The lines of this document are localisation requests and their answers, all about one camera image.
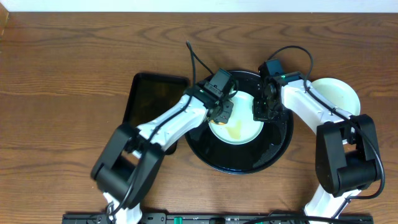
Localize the green and yellow sponge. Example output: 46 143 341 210
209 118 228 125

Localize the mint plate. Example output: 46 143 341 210
312 78 361 116
209 91 264 145

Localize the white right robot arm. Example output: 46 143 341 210
253 72 385 223

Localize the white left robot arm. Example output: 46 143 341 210
90 87 236 223

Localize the black rectangular tray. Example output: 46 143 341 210
120 72 189 145

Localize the left black cable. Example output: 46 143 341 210
105 40 239 222

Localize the black cable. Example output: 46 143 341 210
267 45 386 218
105 40 239 222

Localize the right black cable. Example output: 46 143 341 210
267 45 386 218

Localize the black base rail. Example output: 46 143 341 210
61 212 374 224

